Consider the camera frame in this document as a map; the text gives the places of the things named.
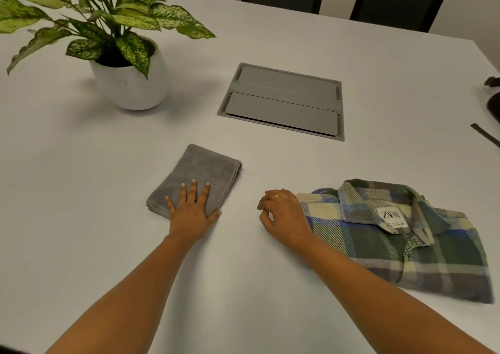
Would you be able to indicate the small variegated table plant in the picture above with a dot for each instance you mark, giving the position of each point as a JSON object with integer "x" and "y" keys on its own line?
{"x": 105, "y": 14}

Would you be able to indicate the plaid flannel shirt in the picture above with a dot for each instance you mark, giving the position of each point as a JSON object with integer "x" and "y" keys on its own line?
{"x": 410, "y": 240}

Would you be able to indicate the person's left forearm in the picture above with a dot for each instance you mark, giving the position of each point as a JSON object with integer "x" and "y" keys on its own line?
{"x": 117, "y": 303}

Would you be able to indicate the person's left hand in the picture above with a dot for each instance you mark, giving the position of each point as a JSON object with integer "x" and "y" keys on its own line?
{"x": 191, "y": 217}

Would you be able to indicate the person's right hand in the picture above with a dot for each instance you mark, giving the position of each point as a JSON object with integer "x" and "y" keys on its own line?
{"x": 287, "y": 221}

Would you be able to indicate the person's right forearm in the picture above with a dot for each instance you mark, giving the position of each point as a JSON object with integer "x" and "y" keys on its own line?
{"x": 383, "y": 303}

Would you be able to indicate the grey towel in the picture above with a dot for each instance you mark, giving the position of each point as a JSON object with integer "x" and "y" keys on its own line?
{"x": 199, "y": 178}

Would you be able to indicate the black backpack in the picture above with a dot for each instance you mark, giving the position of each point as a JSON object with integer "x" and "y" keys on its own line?
{"x": 491, "y": 107}

